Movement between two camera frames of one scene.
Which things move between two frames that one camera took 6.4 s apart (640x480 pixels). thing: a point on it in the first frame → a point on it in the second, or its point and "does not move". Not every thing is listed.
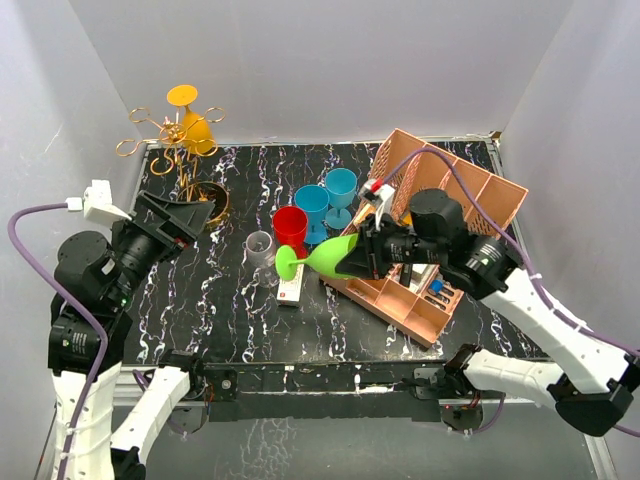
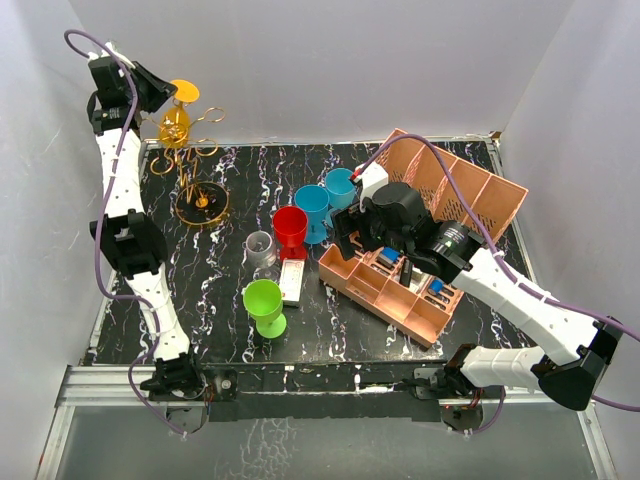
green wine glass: x=323 y=260 → x=263 y=301
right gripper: x=367 y=261 → x=349 y=221
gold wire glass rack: x=177 y=137 does not move
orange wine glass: x=197 y=134 → x=174 y=124
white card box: x=421 y=274 does not move
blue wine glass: x=314 y=199 does not move
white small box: x=289 y=291 does not move
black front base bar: x=374 y=392 does not move
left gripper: x=181 y=222 → x=161 y=91
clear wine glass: x=261 y=253 does not move
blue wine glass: x=341 y=185 does not move
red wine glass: x=290 y=228 does not move
